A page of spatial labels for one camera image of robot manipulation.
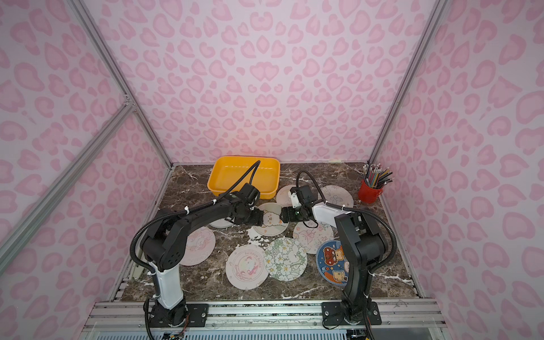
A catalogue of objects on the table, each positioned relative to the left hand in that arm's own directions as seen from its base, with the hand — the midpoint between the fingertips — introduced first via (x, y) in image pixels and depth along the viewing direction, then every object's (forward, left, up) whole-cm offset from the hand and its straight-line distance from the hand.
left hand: (258, 220), depth 94 cm
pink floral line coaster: (-7, -23, -4) cm, 24 cm away
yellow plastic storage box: (+32, +21, -4) cm, 38 cm away
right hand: (+3, -14, -1) cm, 14 cm away
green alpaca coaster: (-1, -6, -3) cm, 7 cm away
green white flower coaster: (-16, -12, -3) cm, 20 cm away
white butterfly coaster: (+15, -38, -3) cm, 41 cm away
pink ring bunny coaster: (-19, +4, -3) cm, 20 cm away
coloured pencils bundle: (+15, -53, +11) cm, 56 cm away
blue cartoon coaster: (-18, -30, -3) cm, 36 cm away
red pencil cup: (+9, -49, +5) cm, 51 cm away
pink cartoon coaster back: (+15, -11, -4) cm, 19 cm away
